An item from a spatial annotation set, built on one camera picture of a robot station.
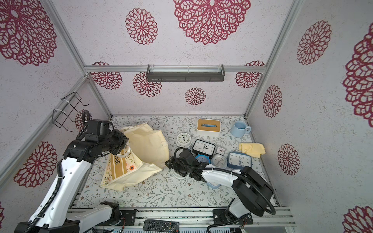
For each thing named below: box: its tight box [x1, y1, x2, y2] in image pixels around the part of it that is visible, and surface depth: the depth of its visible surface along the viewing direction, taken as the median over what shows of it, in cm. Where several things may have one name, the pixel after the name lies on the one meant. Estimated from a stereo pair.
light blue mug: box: [230, 120, 252, 138], surface depth 109 cm
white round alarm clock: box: [210, 154, 228, 168], surface depth 94 cm
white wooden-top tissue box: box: [196, 118, 221, 137], surface depth 109 cm
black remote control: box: [142, 219, 180, 233], surface depth 72 cm
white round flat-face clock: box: [176, 132, 192, 148], surface depth 102 cm
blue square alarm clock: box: [227, 151, 253, 170], surface depth 94 cm
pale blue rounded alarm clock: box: [205, 181, 222, 189], surface depth 84 cm
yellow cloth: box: [238, 142, 266, 159], surface depth 100 cm
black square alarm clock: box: [191, 139, 216, 159], surface depth 100 cm
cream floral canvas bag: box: [100, 123, 170, 191], surface depth 78 cm
